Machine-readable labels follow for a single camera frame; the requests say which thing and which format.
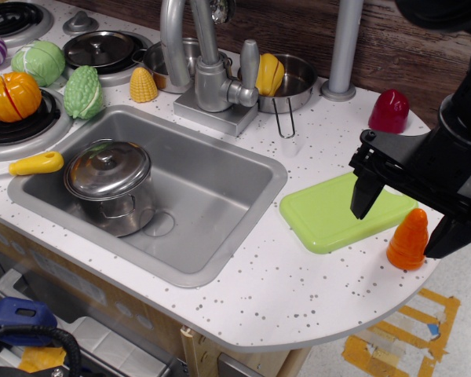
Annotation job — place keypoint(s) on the steel lid on burner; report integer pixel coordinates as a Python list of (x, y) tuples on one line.
[(98, 49)]

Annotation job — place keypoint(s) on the yellow toy pepper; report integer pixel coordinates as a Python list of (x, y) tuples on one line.
[(270, 75)]

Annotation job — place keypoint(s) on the silver sink basin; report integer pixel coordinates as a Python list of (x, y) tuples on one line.
[(209, 193)]

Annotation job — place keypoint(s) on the orange toy carrot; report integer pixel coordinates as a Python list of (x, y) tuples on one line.
[(407, 246)]

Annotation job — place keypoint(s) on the black coil burner front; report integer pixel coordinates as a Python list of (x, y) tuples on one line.
[(39, 131)]

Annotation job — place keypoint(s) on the small steel pot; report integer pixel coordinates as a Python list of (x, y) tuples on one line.
[(187, 64)]

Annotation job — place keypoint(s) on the grey stove knob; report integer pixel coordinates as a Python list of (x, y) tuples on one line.
[(79, 24)]

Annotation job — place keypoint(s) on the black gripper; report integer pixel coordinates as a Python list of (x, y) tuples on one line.
[(433, 168)]

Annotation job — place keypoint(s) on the red toy pepper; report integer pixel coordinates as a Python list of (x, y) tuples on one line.
[(390, 112)]

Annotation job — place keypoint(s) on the green cutting board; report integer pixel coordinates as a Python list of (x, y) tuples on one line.
[(321, 217)]

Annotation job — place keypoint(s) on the yellow handled utensil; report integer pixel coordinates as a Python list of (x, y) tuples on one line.
[(44, 163)]

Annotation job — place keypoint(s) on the grey support pole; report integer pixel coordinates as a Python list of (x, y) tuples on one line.
[(339, 87)]

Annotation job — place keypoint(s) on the steel pan with handle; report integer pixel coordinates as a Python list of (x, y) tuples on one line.
[(295, 91)]

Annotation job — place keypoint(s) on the blue clamp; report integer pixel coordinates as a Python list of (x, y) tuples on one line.
[(24, 312)]

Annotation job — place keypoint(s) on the silver toy faucet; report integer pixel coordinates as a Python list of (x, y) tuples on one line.
[(215, 99)]

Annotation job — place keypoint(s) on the steel pot with lid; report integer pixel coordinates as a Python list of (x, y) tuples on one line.
[(112, 182)]

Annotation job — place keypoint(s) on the orange toy pumpkin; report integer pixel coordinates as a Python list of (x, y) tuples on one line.
[(20, 96)]

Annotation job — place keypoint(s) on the black coil burner back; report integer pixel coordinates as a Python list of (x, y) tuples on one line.
[(21, 22)]

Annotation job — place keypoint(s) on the green toy bitter gourd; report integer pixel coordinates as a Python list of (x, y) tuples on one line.
[(83, 96)]

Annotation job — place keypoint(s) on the yellow toy corn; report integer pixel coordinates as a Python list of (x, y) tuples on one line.
[(142, 86)]

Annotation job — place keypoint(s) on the black coil burner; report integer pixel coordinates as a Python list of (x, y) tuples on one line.
[(21, 22), (39, 131)]

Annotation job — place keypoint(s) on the green toy cabbage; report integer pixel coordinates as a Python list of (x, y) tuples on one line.
[(44, 61)]

